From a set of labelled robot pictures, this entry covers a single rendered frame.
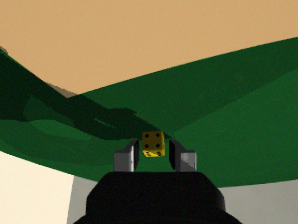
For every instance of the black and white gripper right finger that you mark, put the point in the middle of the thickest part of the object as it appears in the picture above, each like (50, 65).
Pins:
(181, 160)

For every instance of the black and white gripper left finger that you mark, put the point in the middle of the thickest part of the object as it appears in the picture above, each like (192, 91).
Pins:
(124, 159)

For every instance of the cream square mat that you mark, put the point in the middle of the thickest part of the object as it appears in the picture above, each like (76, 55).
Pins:
(76, 46)

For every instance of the yellow die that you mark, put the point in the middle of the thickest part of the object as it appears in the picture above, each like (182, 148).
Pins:
(153, 143)

